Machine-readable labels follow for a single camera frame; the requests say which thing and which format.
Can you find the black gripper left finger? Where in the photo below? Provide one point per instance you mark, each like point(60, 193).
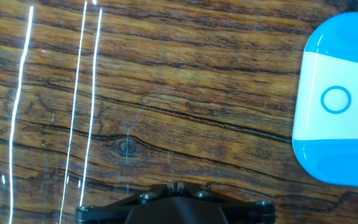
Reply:
point(141, 199)

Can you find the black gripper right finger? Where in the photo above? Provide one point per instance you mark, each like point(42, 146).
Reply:
point(216, 200)

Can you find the blue and white desk lamp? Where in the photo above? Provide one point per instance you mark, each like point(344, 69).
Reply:
point(337, 140)

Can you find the wood grain table mat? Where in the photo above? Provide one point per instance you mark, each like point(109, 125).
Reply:
point(166, 93)

